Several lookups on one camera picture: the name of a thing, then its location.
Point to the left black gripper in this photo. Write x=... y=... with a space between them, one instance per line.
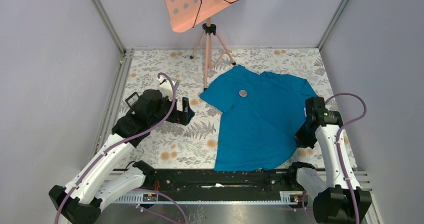
x=182 y=117

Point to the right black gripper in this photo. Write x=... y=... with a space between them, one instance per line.
x=300 y=140

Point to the blue t-shirt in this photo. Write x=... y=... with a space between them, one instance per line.
x=257 y=132

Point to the round white pin badge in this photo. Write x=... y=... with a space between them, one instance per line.
x=243 y=93

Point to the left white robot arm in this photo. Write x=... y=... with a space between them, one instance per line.
x=83 y=199

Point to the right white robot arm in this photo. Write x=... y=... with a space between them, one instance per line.
x=339 y=198

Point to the floral patterned table mat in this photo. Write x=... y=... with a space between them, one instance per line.
x=195 y=145

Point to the pink music stand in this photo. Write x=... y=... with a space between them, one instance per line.
x=186 y=14

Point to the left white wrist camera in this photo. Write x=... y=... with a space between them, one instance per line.
x=165 y=87

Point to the black square frame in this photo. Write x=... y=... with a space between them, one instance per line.
x=132 y=99

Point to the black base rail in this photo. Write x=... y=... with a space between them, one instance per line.
x=205 y=186

